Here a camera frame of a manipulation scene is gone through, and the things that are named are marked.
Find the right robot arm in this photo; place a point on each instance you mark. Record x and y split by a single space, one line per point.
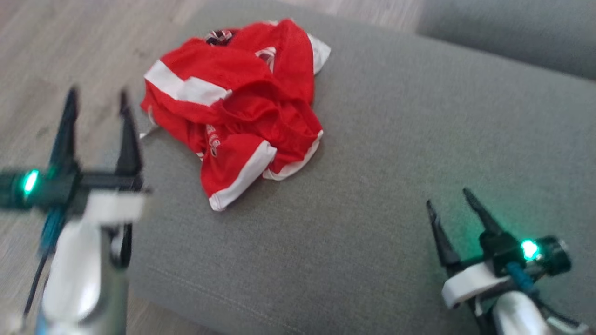
521 316

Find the large grey sofa seat cushion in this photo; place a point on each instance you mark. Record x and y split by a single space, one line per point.
396 163

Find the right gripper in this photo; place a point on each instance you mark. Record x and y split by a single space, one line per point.
507 265

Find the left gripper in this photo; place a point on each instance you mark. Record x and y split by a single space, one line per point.
107 195

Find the red and white jersey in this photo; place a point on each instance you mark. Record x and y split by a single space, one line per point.
242 111

